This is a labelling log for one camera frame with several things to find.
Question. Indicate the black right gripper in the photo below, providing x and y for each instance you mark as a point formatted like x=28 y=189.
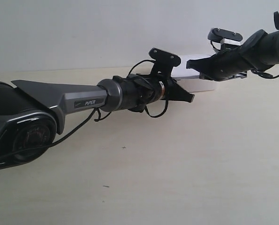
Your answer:
x=223 y=66

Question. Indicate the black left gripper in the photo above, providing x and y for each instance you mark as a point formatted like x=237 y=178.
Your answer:
x=166 y=88

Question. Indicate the white lidded plastic container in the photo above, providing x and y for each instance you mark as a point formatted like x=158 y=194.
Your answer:
x=189 y=78

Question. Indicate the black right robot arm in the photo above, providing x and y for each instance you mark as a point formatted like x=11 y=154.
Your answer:
x=259 y=52

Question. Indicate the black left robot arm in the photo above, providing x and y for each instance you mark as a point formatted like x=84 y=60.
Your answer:
x=33 y=113

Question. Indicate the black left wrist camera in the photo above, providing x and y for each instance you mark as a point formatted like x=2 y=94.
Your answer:
x=164 y=62

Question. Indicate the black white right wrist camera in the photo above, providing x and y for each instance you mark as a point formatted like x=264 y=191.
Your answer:
x=221 y=39

